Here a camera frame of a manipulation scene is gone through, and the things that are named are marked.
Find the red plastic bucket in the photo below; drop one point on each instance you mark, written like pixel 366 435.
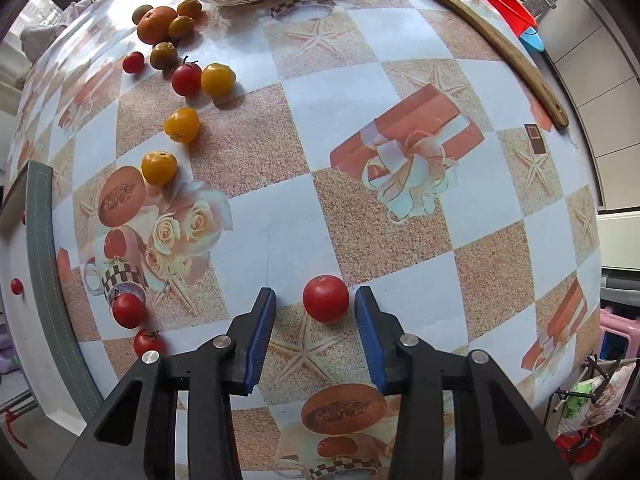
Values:
pixel 575 447

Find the metal drying rack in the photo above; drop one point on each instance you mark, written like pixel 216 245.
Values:
pixel 592 375

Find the white towel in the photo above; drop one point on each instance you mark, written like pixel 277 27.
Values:
pixel 42 40

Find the checkered printed tablecloth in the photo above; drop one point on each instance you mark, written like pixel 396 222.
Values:
pixel 310 135

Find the yellow tomato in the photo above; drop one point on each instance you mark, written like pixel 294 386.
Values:
pixel 182 125
pixel 218 80
pixel 159 167

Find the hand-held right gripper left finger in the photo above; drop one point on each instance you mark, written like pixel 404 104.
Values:
pixel 262 340

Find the large orange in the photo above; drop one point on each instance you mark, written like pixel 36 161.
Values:
pixel 157 25

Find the blue plastic scoop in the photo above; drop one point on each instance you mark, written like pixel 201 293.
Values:
pixel 532 41

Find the white tray with grey rim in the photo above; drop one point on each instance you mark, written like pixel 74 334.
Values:
pixel 42 260

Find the red tomato with green stem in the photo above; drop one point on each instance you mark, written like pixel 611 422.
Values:
pixel 149 342
pixel 186 80

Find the red plastic basin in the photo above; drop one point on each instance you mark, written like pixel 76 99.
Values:
pixel 500 2

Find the small red tomato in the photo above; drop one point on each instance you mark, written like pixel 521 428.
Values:
pixel 133 62

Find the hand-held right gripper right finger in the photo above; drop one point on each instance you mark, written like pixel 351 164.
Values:
pixel 369 340

